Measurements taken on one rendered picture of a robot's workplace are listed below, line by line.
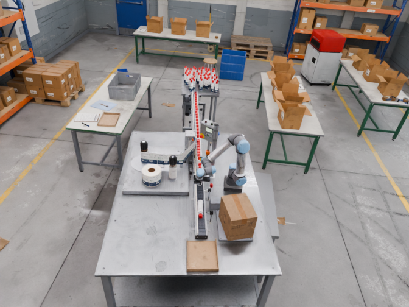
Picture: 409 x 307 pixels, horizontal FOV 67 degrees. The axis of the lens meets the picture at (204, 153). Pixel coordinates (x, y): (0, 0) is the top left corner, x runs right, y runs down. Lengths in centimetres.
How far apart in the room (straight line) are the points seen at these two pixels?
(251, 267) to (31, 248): 253
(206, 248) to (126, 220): 79
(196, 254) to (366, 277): 217
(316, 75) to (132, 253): 669
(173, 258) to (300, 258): 180
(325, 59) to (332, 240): 505
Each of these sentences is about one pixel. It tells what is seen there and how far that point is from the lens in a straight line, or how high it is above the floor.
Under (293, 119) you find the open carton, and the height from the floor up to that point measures 95.
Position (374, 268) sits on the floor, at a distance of 433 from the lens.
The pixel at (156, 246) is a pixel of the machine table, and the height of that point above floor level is 83.
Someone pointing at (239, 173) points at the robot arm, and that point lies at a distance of 307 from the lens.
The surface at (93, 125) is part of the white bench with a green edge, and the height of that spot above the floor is 80.
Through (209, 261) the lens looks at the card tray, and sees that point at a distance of 272.
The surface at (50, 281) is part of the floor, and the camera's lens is 382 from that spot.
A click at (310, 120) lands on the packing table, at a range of 506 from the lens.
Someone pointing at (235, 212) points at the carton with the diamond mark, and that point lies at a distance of 271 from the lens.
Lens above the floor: 308
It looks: 36 degrees down
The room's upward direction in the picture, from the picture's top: 5 degrees clockwise
